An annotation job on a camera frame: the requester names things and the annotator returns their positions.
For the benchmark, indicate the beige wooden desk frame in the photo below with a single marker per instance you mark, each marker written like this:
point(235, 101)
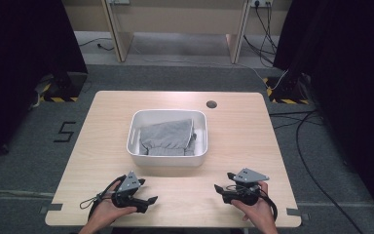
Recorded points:
point(120, 39)

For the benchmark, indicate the black curtain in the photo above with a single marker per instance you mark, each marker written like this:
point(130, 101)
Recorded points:
point(19, 65)
point(354, 81)

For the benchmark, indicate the grey tape strip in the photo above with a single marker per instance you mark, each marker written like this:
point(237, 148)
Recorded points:
point(297, 213)
point(53, 208)

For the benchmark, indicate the white wall socket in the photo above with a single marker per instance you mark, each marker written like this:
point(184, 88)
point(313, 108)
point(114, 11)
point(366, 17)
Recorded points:
point(261, 2)

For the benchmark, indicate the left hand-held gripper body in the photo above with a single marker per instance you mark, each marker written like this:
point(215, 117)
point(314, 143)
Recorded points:
point(126, 191)

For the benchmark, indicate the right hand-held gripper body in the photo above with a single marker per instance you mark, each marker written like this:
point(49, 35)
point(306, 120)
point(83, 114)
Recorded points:
point(245, 188)

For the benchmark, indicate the person's right hand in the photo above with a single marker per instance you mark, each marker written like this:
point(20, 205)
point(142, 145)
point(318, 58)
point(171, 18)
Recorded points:
point(256, 211)

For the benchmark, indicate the white plastic basin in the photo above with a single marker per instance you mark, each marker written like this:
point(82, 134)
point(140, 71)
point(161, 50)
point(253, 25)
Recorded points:
point(167, 159)

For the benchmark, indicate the person's left hand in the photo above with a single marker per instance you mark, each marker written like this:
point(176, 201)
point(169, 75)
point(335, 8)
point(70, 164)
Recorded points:
point(108, 211)

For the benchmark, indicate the stand base with striped tape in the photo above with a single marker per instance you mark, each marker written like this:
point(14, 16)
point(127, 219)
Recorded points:
point(289, 94)
point(61, 91)

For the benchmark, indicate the grey shorts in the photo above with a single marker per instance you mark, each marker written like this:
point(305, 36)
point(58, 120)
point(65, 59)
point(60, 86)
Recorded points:
point(167, 136)

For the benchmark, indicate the black tape floor marking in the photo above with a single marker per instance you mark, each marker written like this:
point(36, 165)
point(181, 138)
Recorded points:
point(65, 131)

